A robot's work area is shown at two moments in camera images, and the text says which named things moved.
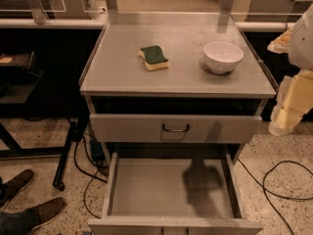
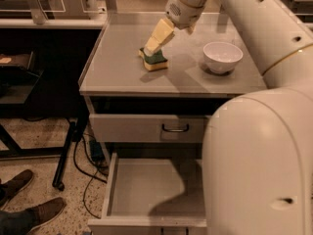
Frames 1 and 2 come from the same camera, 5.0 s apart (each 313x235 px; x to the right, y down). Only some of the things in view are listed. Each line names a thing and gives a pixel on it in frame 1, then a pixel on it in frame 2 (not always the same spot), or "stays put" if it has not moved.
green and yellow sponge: x=153 y=58 stays put
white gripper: x=302 y=44 → x=185 y=13
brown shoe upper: x=13 y=186 stays put
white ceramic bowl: x=222 y=57 stays put
